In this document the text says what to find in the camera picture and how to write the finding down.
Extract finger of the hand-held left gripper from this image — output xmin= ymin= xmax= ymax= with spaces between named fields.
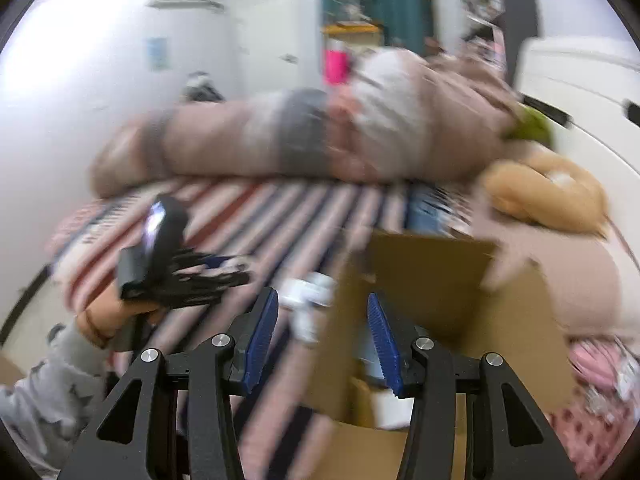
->
xmin=172 ymin=247 xmax=252 ymax=307

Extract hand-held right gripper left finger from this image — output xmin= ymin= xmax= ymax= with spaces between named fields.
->
xmin=57 ymin=287 xmax=279 ymax=480

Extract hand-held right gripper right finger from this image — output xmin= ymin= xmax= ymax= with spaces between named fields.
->
xmin=367 ymin=292 xmax=581 ymax=480

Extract brown cardboard box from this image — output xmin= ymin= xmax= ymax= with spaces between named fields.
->
xmin=304 ymin=227 xmax=578 ymax=480

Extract white small object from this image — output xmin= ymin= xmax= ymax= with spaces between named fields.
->
xmin=277 ymin=271 xmax=338 ymax=345

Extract grey star-print sleeved forearm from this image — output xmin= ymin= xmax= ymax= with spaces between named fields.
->
xmin=0 ymin=317 xmax=113 ymax=476

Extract person's left hand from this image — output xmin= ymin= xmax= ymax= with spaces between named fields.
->
xmin=76 ymin=294 xmax=166 ymax=348

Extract striped bed sheet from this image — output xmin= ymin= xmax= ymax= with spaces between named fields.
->
xmin=47 ymin=177 xmax=481 ymax=480

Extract beige and grey rolled blanket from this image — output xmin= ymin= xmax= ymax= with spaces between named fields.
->
xmin=90 ymin=49 xmax=521 ymax=198

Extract tan plush toy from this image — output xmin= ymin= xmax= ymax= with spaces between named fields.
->
xmin=482 ymin=152 xmax=611 ymax=235

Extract pink patterned cloth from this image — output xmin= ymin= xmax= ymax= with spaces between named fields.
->
xmin=547 ymin=335 xmax=640 ymax=478

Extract pink bottle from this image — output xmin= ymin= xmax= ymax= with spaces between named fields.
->
xmin=324 ymin=45 xmax=350 ymax=86

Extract white air conditioner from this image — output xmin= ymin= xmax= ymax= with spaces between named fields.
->
xmin=146 ymin=0 xmax=226 ymax=15

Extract green plush toy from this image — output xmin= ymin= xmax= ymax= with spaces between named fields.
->
xmin=505 ymin=105 xmax=556 ymax=147

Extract white cabinet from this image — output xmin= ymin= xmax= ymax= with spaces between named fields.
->
xmin=514 ymin=37 xmax=640 ymax=241

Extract teal curtain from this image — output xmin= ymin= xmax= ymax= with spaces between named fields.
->
xmin=321 ymin=0 xmax=435 ymax=56

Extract blue wall paper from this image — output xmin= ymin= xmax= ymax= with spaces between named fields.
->
xmin=147 ymin=37 xmax=170 ymax=72

